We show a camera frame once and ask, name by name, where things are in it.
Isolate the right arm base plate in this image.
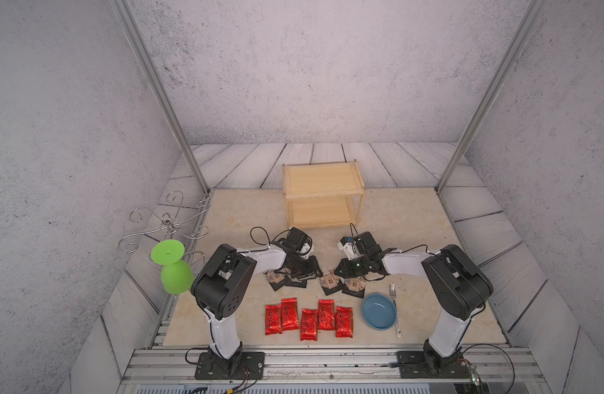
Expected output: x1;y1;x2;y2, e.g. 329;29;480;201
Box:
396;351;471;380

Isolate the light wooden two-tier shelf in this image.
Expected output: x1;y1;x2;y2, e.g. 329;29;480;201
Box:
283;161;365;229

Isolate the silver wire cup rack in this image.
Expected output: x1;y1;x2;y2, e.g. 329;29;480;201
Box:
117;190;211;257

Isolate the blue round plate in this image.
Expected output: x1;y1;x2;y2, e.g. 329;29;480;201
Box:
361;293;395;331

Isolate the green plastic goblet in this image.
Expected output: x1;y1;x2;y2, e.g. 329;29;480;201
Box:
150;239;195;295

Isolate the red tea bag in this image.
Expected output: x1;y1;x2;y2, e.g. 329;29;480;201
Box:
318;300;336;331
300;309;319;341
281;298;300;331
335;306;354;338
265;304;283;335

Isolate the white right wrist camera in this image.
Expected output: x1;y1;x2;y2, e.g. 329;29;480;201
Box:
337;236;361;260

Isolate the right aluminium corner post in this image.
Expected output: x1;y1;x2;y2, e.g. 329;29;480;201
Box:
435;0;547;197

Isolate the brown tea bag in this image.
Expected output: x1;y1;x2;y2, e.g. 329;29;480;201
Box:
285;274;310;288
264;270;287;292
318;270;343;296
342;277;367;299

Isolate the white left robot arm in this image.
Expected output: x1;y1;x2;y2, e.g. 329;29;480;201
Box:
190;241;314;361

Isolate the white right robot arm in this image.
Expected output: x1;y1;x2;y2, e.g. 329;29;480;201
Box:
335;237;494;358

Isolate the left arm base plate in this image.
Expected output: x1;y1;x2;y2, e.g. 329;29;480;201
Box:
195;350;266;380

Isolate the left aluminium corner post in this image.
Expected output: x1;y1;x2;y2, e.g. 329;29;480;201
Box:
110;0;210;195

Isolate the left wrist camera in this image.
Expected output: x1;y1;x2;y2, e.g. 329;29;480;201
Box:
284;228;313;259

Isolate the aluminium corner post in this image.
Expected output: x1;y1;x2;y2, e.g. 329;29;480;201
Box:
435;0;547;197
110;0;210;195

